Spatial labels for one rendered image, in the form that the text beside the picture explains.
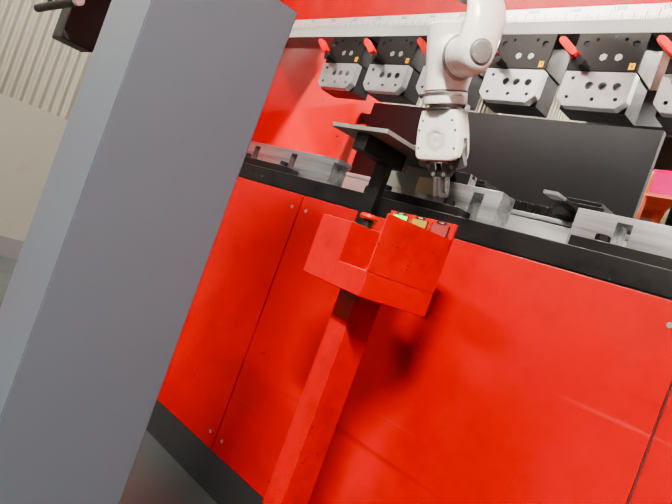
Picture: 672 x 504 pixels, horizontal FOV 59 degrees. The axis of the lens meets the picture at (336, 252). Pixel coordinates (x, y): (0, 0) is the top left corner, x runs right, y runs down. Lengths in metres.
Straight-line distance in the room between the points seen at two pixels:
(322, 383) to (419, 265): 0.28
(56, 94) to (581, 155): 3.05
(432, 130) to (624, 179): 0.82
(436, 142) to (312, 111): 1.22
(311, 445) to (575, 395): 0.47
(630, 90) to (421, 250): 0.55
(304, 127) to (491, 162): 0.73
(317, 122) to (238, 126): 1.60
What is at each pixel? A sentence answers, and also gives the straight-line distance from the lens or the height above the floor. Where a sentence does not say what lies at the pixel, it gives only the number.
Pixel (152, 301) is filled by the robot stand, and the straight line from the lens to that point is 0.80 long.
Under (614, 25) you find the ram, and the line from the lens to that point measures 1.45.
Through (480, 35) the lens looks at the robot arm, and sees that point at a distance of 1.15.
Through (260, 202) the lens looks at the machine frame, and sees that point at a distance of 1.74.
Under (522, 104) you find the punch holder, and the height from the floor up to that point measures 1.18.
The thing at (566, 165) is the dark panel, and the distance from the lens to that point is 1.97.
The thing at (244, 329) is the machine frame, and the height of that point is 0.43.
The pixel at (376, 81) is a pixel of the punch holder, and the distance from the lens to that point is 1.75.
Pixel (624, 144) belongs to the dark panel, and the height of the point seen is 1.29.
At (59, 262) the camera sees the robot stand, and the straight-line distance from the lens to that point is 0.75.
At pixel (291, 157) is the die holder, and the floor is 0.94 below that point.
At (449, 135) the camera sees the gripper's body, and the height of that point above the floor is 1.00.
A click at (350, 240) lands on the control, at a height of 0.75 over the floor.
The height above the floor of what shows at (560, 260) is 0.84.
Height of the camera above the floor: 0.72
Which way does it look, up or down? level
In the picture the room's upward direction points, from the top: 20 degrees clockwise
